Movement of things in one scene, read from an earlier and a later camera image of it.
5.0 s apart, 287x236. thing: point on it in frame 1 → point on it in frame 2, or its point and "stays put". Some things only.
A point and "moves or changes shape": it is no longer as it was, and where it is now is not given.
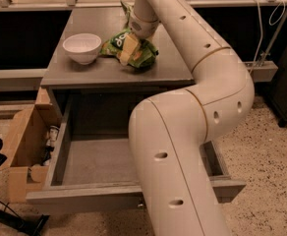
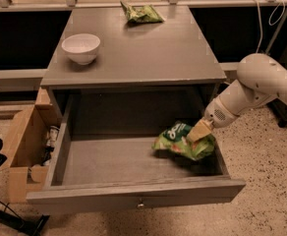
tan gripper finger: x=130 y=44 → x=200 y=130
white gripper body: x=143 y=28 → x=216 y=113
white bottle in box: x=52 y=138 stays put
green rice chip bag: x=143 y=55 moves or changes shape
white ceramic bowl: x=83 y=48 stays put
